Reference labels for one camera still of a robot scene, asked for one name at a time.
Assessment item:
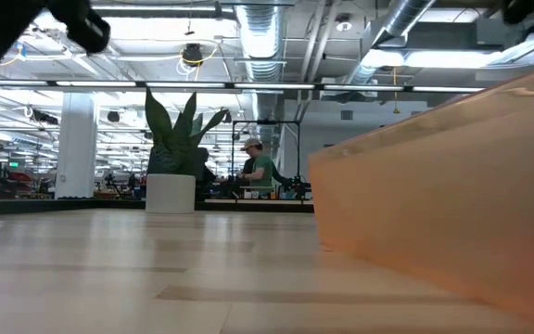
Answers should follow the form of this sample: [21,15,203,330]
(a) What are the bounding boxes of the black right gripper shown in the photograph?
[501,0,534,26]

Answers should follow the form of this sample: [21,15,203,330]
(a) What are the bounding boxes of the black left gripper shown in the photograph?
[46,0,112,55]

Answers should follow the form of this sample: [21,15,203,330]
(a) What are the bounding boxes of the orange translucent plastic bin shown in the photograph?
[307,59,534,333]

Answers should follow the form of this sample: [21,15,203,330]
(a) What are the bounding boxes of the white building column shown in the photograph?
[55,92,99,200]

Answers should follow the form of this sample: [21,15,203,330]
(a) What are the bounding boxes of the green snake plant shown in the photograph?
[145,87,230,176]

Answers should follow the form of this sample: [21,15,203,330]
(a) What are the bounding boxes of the white round plant pot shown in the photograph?
[145,173,197,215]

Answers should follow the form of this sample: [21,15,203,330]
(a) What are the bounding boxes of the black ceiling cable reel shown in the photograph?
[181,42,206,67]

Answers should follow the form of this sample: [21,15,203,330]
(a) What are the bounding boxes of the silver smooth ventilation duct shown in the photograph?
[344,0,437,85]

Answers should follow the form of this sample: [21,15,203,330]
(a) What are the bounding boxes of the silver ribbed ventilation duct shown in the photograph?
[233,3,287,84]

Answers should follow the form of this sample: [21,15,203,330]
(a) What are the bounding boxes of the black table edge rail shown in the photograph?
[0,197,315,215]

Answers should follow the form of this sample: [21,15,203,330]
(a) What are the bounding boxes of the long ceiling light rail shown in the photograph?
[0,79,486,94]

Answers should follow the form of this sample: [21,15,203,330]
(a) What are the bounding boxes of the black metal rig frame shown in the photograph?
[231,119,301,200]

